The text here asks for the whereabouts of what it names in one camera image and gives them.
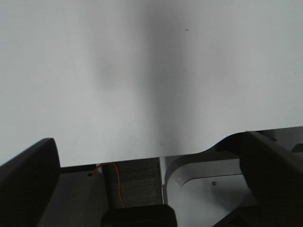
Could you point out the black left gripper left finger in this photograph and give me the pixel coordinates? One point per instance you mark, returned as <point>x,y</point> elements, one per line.
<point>27,183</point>

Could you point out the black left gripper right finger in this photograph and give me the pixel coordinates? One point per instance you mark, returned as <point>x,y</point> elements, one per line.
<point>275,177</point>

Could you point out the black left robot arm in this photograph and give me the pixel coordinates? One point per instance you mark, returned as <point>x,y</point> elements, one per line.
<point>165,216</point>

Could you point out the grey robot base platform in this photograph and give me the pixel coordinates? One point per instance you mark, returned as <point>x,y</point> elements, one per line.
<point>202,188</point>

